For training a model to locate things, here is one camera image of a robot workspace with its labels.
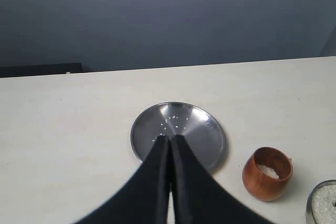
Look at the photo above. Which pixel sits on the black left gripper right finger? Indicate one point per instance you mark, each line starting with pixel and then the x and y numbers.
pixel 198 197

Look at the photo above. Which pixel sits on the steel bowl of rice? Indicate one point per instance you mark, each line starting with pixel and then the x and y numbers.
pixel 320 207

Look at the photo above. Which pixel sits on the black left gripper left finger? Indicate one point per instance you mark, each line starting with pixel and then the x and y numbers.
pixel 145 196

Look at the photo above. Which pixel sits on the round steel plate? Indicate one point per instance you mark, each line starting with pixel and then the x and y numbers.
pixel 201 130

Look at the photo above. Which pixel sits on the brown wooden cup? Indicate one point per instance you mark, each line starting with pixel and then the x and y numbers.
pixel 261 185

